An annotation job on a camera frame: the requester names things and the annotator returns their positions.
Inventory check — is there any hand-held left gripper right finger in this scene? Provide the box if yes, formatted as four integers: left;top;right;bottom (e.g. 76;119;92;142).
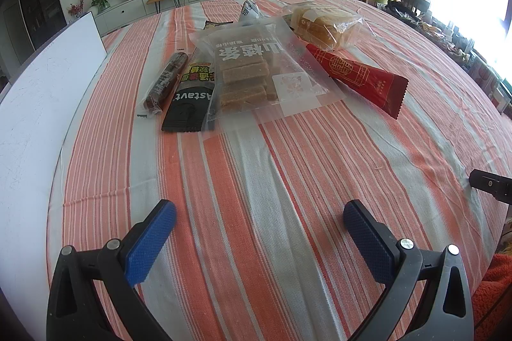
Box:
343;199;475;341

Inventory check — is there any dark red sausage packet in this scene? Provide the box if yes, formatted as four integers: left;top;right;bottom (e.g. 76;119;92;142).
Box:
134;52;188;117

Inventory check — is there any dark glass cabinet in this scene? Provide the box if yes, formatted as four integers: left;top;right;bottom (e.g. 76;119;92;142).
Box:
0;0;67;65

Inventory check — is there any orange towel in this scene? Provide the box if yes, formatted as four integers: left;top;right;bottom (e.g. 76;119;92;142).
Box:
472;253;512;341

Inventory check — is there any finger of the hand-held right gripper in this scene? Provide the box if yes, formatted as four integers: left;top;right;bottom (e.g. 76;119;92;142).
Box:
469;169;512;206

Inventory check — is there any red snack packet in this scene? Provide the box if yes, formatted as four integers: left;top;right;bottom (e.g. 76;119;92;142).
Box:
306;43;409;120

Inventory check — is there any row of cluttered goods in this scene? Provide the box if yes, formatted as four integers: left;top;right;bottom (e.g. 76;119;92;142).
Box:
384;0;512;113

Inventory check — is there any orange striped tablecloth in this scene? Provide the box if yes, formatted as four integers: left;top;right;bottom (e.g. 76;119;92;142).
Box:
46;0;507;341

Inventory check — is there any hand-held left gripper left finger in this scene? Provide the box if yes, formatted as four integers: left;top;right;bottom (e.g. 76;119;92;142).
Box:
46;199;179;341

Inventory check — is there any clear bag of brown bars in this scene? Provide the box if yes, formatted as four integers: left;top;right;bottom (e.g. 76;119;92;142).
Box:
188;23;347;142

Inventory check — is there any bread in clear bag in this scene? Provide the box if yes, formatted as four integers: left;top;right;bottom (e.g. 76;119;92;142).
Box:
282;3;366;53

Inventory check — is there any small grey triangular packet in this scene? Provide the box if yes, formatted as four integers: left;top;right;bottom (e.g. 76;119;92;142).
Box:
238;0;262;25

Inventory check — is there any white board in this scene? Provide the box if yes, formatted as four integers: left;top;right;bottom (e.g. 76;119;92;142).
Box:
0;11;108;310

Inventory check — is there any black snack packet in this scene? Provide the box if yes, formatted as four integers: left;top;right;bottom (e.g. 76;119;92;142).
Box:
161;61;219;133

